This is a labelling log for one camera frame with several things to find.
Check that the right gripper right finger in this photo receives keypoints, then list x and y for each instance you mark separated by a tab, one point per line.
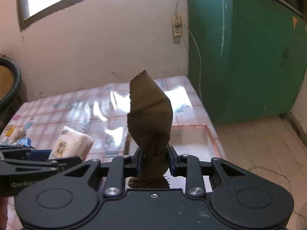
189	167

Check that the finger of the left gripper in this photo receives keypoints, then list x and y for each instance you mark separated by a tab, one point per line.
24	153

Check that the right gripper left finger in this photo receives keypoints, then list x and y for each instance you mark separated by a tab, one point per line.
118	170

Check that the olive brown sock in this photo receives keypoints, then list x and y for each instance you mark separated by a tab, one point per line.
149	123

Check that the blue tissue pack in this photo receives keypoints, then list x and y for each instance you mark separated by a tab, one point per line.
25	142

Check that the yellow tape roll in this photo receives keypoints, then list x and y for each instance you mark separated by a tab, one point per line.
9	130

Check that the tissue pack with orange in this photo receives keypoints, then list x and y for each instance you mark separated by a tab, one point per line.
71	143

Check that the pink checkered tablecloth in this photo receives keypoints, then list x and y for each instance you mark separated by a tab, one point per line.
101	113

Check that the black round basket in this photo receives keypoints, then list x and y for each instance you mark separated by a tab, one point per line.
10	82

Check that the key bundle with cord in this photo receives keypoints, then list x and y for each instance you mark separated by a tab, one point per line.
19	135

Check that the wall power socket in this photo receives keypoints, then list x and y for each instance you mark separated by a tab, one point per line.
177	26

